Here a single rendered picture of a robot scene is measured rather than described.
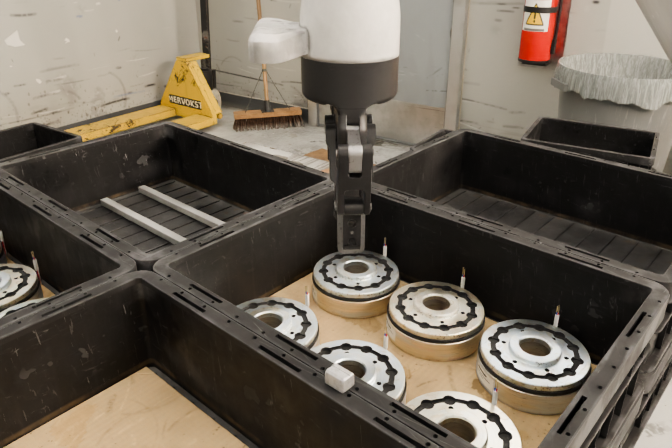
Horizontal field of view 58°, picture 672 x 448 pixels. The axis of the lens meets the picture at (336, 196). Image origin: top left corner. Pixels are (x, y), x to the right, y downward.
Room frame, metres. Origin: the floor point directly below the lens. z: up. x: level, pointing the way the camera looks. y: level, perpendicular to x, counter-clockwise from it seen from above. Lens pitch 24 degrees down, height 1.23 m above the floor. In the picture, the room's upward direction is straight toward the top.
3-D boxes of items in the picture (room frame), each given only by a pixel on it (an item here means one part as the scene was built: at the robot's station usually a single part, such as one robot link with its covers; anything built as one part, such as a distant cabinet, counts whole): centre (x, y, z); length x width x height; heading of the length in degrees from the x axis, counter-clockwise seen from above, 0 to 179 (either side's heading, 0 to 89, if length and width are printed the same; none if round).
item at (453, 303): (0.54, -0.11, 0.86); 0.05 x 0.05 x 0.01
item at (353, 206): (0.42, -0.01, 1.02); 0.03 x 0.01 x 0.05; 3
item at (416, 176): (0.71, -0.26, 0.87); 0.40 x 0.30 x 0.11; 49
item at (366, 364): (0.43, -0.01, 0.86); 0.05 x 0.05 x 0.01
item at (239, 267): (0.49, -0.06, 0.87); 0.40 x 0.30 x 0.11; 49
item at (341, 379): (0.34, 0.00, 0.94); 0.02 x 0.01 x 0.01; 49
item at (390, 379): (0.43, -0.01, 0.86); 0.10 x 0.10 x 0.01
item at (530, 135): (1.90, -0.85, 0.37); 0.42 x 0.34 x 0.46; 55
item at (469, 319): (0.54, -0.11, 0.86); 0.10 x 0.10 x 0.01
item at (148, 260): (0.75, 0.24, 0.92); 0.40 x 0.30 x 0.02; 49
